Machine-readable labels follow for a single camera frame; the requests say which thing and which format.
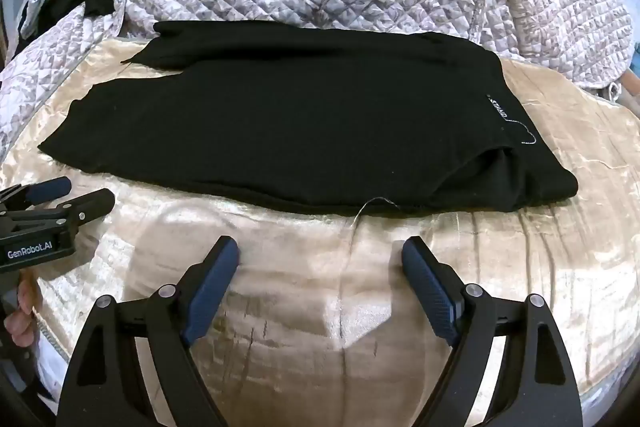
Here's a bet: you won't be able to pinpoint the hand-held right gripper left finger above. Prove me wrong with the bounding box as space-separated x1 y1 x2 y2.
56 235 240 427

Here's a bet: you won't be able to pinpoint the person's left hand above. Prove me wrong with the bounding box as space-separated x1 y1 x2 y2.
4 279 40 347

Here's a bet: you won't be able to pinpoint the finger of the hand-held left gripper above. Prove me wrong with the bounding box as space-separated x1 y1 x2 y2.
50 188 116 233
0 177 72 214

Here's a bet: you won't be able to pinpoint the black pants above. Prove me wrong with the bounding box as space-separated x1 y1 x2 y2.
37 21 579 215

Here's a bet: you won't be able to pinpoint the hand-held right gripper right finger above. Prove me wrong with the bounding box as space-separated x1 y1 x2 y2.
401 235 583 427

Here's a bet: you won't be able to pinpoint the beige satin blanket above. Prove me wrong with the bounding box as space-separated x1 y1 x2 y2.
0 36 640 427

